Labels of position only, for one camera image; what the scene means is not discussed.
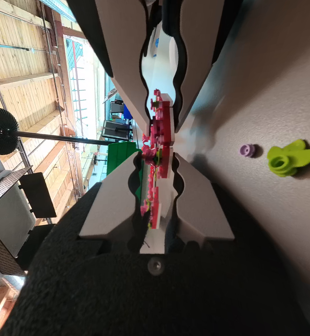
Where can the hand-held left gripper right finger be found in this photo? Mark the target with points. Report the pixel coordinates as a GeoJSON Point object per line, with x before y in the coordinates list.
{"type": "Point", "coordinates": [199, 210]}

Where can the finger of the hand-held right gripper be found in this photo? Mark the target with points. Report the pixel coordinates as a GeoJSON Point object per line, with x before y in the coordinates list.
{"type": "Point", "coordinates": [199, 47]}
{"type": "Point", "coordinates": [123, 47]}

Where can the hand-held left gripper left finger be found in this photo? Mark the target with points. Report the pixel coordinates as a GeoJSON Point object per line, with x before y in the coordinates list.
{"type": "Point", "coordinates": [110, 207]}

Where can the red lego section with heart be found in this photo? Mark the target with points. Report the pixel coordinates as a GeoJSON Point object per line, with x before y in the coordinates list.
{"type": "Point", "coordinates": [165, 123]}

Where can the lilac round lego stud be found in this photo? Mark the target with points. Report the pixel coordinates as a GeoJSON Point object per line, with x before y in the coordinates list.
{"type": "Point", "coordinates": [246, 150]}

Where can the green lego leaf piece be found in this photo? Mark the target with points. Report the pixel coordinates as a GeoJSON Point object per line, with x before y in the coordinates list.
{"type": "Point", "coordinates": [288, 160]}

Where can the small black disc on pole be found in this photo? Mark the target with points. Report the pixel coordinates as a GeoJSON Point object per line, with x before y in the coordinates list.
{"type": "Point", "coordinates": [99, 159]}

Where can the green ribbed plastic panel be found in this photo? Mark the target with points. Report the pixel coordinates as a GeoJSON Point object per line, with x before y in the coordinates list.
{"type": "Point", "coordinates": [120, 154]}

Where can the black flat panel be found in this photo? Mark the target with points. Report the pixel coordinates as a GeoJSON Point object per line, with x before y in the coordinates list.
{"type": "Point", "coordinates": [38, 195]}

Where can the dark computer monitor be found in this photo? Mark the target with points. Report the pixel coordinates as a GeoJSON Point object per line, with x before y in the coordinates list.
{"type": "Point", "coordinates": [115, 130]}

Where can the grey ceiling unit with grilles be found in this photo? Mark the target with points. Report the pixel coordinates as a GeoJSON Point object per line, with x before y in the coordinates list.
{"type": "Point", "coordinates": [10, 223]}

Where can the large black ribbed disc on pole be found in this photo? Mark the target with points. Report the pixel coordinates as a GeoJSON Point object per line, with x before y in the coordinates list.
{"type": "Point", "coordinates": [0, 131]}

